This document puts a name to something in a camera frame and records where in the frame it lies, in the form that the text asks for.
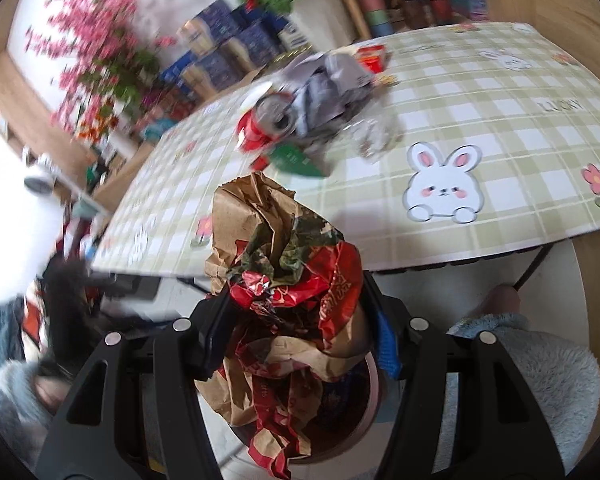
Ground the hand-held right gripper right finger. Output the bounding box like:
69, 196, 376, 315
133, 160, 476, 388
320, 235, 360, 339
362, 272, 566, 480

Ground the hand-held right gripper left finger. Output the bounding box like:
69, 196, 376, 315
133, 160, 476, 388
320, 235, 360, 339
35, 290, 233, 480

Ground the brown round waste bin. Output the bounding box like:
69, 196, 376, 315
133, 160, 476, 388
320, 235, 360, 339
225, 350, 388, 466

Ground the brown paper bag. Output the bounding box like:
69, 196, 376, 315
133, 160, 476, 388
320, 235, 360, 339
195, 171, 373, 480

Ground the green and gold carton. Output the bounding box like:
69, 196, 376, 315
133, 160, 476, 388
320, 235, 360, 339
269, 141, 329, 179

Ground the clear plastic wrapper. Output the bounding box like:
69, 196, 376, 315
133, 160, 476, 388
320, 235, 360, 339
349, 109, 407, 162

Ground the crushed red can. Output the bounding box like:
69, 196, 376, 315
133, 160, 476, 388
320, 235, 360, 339
236, 94, 301, 155

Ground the grey paper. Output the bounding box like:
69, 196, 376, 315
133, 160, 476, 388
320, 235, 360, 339
289, 51, 377, 137

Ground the red cigarette box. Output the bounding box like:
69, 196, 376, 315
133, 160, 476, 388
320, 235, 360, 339
355, 44, 389, 74

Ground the person's left forearm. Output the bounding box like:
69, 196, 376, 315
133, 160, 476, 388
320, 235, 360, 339
0, 359, 58, 461

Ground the person's bare knee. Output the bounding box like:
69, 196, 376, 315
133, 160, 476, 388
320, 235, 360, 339
480, 282, 523, 318

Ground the fluffy light blue robe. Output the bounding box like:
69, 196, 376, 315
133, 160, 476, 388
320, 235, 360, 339
447, 310, 600, 466

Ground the pink blossom plant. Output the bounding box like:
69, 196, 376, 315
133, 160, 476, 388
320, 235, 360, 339
24, 0, 177, 133

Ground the checked bunny tablecloth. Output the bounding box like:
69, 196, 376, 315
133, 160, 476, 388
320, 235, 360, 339
90, 20, 600, 278

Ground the blue box with white emblem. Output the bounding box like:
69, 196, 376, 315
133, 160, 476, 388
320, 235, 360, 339
276, 14, 307, 54

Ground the white flower pot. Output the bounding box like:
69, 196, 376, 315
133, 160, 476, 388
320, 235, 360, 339
289, 0, 357, 52

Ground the brown paper cup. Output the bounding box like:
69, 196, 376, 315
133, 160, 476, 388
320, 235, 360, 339
397, 0, 431, 31

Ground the red paper cup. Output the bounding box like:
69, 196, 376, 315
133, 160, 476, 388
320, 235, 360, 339
421, 0, 454, 27

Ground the wooden shelf unit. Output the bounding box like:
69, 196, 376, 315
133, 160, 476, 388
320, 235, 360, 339
322, 0, 600, 51

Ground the small blue box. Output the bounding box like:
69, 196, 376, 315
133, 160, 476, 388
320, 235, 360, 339
450, 0, 489, 22

